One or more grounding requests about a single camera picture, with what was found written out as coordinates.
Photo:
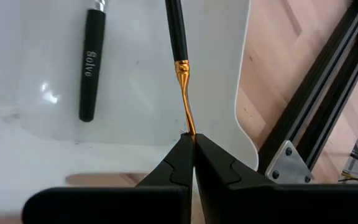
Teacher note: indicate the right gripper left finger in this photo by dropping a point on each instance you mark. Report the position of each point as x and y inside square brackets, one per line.
[166, 202]

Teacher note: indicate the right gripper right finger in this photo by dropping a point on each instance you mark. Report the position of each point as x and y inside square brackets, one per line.
[244, 202]

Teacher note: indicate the thin brush with gold ferrule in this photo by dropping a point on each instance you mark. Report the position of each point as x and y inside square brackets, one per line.
[179, 31]

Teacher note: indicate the white plastic bin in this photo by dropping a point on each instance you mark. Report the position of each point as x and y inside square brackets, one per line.
[135, 93]

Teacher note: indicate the black aluminium table frame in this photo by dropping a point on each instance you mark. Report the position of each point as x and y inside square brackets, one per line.
[315, 93]

